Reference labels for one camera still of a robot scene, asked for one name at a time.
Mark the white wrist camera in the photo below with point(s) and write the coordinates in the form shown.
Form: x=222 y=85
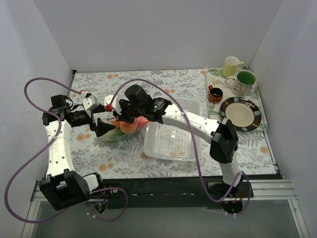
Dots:
x=110 y=103
x=89 y=101

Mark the pale yellow mug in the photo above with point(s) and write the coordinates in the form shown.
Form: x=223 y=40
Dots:
x=231 y=65

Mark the white plastic basket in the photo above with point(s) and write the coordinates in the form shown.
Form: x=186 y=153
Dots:
x=168 y=143

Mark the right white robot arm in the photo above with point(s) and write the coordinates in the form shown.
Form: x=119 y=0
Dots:
x=221 y=135

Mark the green floral mug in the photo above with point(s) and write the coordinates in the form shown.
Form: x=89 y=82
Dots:
x=241 y=84

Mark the clear zip top bag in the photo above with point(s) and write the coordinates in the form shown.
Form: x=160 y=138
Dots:
x=141 y=125

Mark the aluminium frame rail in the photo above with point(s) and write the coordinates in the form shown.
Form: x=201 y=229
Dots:
x=267 y=207

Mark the fake peach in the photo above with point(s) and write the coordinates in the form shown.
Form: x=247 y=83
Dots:
x=127 y=128

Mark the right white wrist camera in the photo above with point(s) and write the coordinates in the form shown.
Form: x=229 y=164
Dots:
x=110 y=103

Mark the floral table mat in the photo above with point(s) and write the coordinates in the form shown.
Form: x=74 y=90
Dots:
x=127 y=160

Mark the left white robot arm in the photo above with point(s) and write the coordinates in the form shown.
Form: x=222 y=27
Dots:
x=63 y=186

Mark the floral serving tray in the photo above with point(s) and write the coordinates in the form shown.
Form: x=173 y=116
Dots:
x=215 y=78

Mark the small brown cup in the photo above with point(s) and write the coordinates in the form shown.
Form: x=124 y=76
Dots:
x=215 y=95

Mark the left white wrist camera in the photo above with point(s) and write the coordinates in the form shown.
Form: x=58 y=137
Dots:
x=89 y=101

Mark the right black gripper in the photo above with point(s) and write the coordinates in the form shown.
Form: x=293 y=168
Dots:
x=124 y=112

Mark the fake orange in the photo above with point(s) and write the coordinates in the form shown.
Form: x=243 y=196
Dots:
x=116 y=123

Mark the striped rim plate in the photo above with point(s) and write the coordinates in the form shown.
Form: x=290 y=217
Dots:
x=243 y=113

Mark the fake green vegetable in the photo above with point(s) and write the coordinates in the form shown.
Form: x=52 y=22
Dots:
x=114 y=135

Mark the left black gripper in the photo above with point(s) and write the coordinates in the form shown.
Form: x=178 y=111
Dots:
x=93 y=123

